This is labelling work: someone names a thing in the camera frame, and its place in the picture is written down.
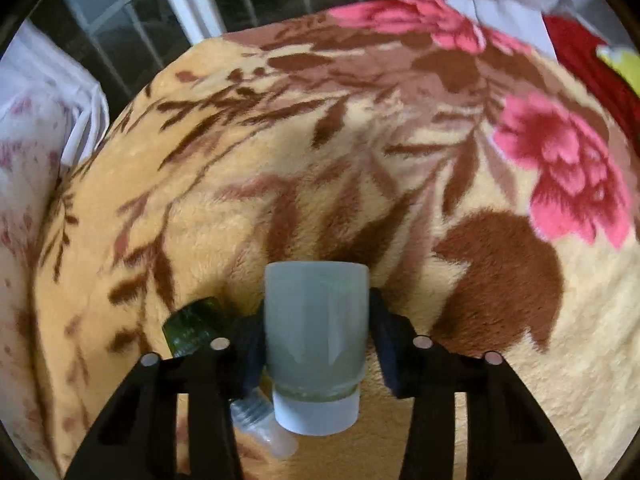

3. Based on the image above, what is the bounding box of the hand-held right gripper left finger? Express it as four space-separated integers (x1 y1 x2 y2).
64 310 268 480

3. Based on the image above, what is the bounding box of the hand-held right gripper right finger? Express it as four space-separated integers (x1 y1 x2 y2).
369 287 583 480

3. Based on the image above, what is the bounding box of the frosted glass jar white cap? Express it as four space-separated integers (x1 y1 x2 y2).
264 260 372 436

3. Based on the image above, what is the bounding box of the clear small plastic bottle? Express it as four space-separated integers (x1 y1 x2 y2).
229 389 299 461

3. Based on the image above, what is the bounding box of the floral fleece blanket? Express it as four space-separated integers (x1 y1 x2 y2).
32 0 640 480

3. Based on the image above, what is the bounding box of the white floral curtain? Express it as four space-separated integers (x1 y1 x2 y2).
0 22 110 461

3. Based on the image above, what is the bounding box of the red cloth with yellow print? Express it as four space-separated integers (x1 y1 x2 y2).
542 15 640 141

